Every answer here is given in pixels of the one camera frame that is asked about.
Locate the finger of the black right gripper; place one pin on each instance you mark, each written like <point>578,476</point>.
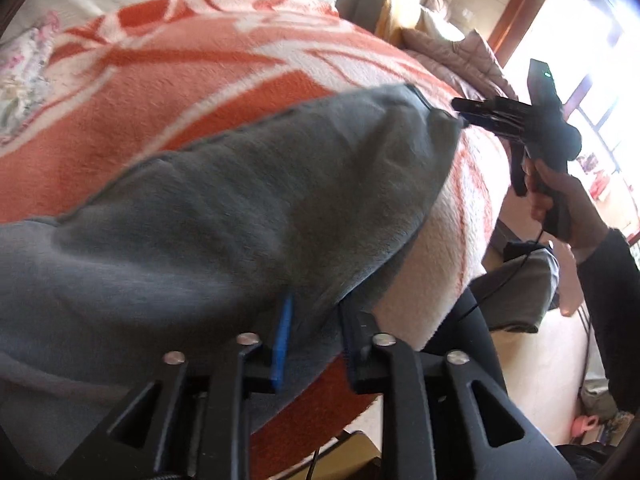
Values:
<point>492,115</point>

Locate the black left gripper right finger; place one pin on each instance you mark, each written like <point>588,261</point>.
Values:
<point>444,417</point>

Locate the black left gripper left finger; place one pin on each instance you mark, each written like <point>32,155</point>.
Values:
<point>191,419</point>

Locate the grey fleece pants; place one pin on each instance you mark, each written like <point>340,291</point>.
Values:
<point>186,249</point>

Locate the dark right sleeve forearm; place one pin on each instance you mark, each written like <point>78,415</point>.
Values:
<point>610,283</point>

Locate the person's right hand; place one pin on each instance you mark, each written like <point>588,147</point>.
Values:
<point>586,229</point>

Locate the pink quilted jacket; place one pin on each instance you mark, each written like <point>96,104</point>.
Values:
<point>469,66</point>

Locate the orange white floral blanket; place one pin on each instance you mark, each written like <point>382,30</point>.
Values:
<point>161,75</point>

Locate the floral ruffled pillow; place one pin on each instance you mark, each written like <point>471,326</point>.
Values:
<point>24,88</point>

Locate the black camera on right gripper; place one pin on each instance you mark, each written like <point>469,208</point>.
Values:
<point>541,88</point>

